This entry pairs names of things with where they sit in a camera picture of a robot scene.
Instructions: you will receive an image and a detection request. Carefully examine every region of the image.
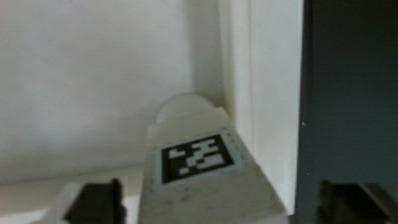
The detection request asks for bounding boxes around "white L-shaped obstacle wall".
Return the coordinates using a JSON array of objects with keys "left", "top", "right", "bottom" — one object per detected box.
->
[{"left": 251, "top": 0, "right": 305, "bottom": 214}]

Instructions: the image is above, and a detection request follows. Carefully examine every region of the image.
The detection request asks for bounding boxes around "white square table top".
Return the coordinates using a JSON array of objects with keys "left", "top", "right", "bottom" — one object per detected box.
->
[{"left": 0, "top": 0, "right": 226, "bottom": 224}]

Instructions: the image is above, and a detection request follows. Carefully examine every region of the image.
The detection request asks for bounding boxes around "white leg with tag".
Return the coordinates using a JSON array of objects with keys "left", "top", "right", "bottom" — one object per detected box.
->
[{"left": 138, "top": 94, "right": 290, "bottom": 224}]

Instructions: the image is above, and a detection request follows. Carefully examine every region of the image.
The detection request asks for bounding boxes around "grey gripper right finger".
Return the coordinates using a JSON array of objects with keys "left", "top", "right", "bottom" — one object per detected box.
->
[{"left": 319, "top": 181, "right": 398, "bottom": 224}]

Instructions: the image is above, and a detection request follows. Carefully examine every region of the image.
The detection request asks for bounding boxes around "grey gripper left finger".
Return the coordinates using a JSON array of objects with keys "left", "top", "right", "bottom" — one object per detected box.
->
[{"left": 43, "top": 178, "right": 129, "bottom": 224}]

